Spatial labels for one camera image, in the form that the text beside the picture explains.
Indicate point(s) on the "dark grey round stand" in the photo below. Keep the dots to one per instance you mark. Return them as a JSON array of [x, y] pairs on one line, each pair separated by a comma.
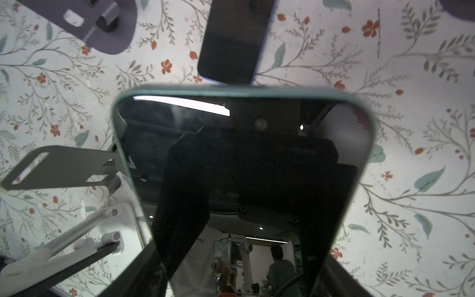
[[52, 167]]

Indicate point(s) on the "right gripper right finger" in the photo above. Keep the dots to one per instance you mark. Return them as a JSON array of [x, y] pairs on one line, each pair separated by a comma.
[[334, 281]]

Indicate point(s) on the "purple round phone stand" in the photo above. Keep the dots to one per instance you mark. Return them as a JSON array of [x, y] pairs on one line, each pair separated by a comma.
[[107, 26]]

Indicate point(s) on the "phone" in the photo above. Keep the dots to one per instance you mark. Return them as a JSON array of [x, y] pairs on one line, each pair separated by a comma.
[[233, 40], [249, 185]]

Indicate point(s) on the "rear grey round stand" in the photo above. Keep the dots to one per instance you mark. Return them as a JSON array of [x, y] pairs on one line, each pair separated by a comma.
[[461, 9]]

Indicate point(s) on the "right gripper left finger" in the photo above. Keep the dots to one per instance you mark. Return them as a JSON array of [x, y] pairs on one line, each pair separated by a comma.
[[144, 277]]

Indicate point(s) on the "white phone stand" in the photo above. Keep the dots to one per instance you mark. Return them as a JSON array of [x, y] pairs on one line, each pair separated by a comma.
[[109, 234]]

